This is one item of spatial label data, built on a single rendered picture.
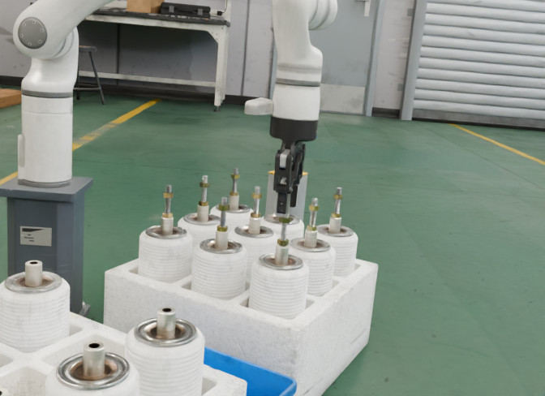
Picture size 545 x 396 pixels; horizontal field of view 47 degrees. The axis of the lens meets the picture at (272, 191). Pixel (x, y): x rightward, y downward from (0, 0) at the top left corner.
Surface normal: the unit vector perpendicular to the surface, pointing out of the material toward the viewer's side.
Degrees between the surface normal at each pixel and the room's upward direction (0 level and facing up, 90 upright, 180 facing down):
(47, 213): 91
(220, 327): 90
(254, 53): 90
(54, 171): 91
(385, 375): 0
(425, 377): 0
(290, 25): 107
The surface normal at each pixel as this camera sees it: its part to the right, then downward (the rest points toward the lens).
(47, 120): 0.33, 0.24
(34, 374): -0.51, 0.15
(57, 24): 0.04, 0.31
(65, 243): 0.70, 0.19
